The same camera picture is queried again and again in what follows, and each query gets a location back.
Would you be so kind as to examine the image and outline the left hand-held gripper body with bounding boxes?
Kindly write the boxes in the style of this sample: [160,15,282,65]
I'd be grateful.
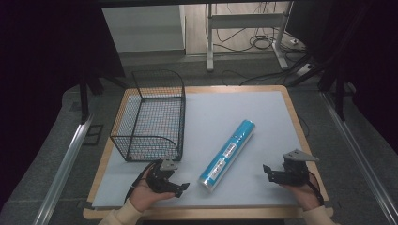
[145,158,179,193]

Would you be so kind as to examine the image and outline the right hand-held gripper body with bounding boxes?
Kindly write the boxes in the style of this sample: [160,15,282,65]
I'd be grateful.
[268,148,320,188]

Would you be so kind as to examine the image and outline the person's left hand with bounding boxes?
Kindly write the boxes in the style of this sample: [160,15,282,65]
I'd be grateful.
[128,175,176,214]

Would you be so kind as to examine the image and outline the person's right hand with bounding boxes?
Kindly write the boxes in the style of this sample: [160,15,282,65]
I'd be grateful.
[279,174,324,212]

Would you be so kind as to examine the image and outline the blue wrapped roll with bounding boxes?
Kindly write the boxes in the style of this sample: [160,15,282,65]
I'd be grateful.
[197,118,256,194]

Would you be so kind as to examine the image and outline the light grey table mat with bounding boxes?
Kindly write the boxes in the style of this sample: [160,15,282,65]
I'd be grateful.
[91,90,306,210]

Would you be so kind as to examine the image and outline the black stand leg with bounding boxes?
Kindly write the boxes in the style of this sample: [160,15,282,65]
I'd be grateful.
[317,67,348,122]
[78,76,104,125]

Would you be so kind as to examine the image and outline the white power strip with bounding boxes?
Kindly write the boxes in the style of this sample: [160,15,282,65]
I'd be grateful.
[295,63,314,78]

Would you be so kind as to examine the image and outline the dark curtain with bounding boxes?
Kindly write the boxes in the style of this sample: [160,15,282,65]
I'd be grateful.
[0,0,126,207]
[285,0,398,154]

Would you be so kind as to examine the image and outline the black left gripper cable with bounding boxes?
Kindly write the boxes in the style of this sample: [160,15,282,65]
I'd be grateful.
[124,160,158,204]

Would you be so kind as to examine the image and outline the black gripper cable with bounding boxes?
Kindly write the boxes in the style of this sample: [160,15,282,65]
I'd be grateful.
[124,160,158,204]
[306,170,326,206]

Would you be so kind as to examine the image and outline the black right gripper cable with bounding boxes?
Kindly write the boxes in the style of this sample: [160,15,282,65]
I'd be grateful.
[306,170,326,206]

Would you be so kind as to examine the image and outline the black wire mesh basket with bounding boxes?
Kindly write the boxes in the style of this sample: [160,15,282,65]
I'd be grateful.
[109,68,187,162]

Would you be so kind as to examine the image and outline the aluminium rail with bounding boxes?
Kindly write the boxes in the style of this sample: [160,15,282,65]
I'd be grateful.
[321,92,398,225]
[32,113,94,225]

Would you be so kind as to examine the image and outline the black floor cables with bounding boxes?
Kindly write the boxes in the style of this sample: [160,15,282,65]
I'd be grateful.
[205,2,311,87]

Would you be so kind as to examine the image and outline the white metal desk frame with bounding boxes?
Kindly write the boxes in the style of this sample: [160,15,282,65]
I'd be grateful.
[205,1,295,73]

